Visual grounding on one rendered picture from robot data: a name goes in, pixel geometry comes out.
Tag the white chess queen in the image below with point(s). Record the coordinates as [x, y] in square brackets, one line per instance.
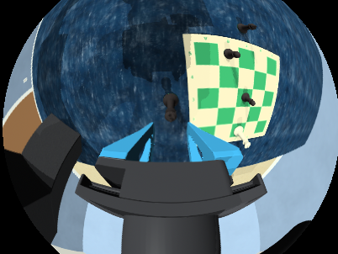
[239, 132]

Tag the green and cream chessboard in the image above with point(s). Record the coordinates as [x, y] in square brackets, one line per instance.
[216, 84]

